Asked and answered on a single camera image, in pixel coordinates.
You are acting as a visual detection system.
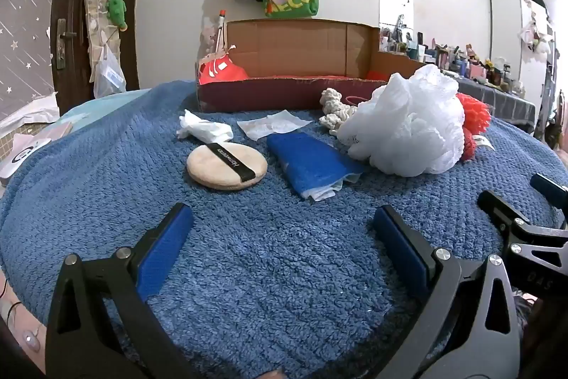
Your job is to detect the pink book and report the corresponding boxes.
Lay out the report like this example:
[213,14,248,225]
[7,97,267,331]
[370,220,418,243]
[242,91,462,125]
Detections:
[39,120,75,140]

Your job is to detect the blue cloth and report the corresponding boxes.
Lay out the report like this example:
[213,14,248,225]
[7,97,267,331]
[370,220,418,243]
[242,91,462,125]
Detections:
[266,132,367,202]

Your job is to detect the table with dark cloth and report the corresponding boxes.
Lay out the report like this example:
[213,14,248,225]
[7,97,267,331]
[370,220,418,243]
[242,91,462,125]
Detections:
[444,72,539,132]

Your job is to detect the cream knitted scrunchie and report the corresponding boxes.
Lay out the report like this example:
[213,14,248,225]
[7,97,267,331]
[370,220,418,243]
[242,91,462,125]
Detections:
[319,88,358,135]

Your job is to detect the white mesh bath loofah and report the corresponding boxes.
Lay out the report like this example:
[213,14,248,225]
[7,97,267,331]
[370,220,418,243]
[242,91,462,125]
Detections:
[336,64,466,176]

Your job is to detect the row of cosmetic bottles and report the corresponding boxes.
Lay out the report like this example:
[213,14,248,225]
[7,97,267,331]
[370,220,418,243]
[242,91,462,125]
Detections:
[380,24,525,93]

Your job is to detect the blue fleece blanket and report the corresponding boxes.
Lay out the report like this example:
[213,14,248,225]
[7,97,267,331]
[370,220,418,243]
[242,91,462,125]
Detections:
[0,79,568,379]

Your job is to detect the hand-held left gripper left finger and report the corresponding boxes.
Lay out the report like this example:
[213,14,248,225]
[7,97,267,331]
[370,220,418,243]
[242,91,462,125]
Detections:
[45,202,196,379]

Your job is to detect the light blue sheet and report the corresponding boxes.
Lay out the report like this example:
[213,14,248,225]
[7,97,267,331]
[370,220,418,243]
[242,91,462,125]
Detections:
[55,88,152,132]

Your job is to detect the clear plastic bag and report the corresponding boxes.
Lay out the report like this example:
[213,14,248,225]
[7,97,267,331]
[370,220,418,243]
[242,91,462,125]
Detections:
[92,47,128,98]

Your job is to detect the cardboard box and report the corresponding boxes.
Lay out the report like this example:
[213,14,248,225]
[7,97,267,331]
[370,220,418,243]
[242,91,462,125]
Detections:
[195,18,429,113]

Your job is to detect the white gauze pad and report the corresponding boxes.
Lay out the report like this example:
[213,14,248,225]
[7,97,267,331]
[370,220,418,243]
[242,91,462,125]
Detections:
[237,110,314,142]

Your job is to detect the person's left hand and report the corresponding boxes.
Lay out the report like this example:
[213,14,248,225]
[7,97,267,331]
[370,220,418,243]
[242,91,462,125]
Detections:
[0,299,49,375]

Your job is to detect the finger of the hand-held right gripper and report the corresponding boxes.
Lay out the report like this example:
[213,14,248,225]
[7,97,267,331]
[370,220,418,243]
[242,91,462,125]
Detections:
[530,173,568,209]
[478,190,568,255]

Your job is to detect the red tipped stick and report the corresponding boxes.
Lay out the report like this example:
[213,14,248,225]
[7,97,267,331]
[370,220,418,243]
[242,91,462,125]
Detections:
[215,10,227,52]

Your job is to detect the white cloth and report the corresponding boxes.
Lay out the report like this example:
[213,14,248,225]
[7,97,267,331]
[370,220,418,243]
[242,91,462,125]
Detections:
[176,109,234,143]

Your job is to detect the metal door handle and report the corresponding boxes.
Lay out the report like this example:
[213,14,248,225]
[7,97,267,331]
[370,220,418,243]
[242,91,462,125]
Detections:
[54,18,79,71]

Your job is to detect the pale pink plush toy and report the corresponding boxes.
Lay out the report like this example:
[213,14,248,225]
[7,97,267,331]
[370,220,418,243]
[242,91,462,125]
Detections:
[200,26,219,52]

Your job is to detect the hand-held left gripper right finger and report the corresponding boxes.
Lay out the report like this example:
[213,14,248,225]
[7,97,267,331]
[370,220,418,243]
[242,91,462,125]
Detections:
[372,205,523,379]

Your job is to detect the brown door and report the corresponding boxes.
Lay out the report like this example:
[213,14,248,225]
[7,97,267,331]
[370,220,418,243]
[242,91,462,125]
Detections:
[50,0,146,101]

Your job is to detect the white paper sheets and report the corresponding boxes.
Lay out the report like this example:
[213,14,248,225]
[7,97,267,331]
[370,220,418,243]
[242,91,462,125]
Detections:
[0,92,60,129]

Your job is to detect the white wardrobe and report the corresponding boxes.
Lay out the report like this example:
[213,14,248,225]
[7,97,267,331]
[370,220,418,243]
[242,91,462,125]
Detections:
[489,0,556,96]

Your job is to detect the green plush toy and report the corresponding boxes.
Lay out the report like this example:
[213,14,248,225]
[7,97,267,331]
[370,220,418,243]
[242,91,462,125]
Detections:
[106,0,130,32]

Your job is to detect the coral red net sponge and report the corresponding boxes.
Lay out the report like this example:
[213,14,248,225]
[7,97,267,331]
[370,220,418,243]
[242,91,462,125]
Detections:
[456,92,492,135]

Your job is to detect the hanging door organizer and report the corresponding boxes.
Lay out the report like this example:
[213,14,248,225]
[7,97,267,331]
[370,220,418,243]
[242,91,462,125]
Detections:
[82,0,123,83]

